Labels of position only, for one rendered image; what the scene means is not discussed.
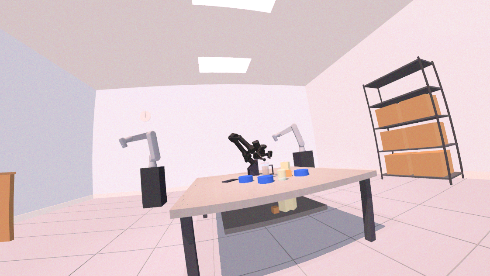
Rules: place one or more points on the blue short cylinder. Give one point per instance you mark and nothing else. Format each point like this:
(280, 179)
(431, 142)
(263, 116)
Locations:
(301, 172)
(265, 179)
(245, 179)

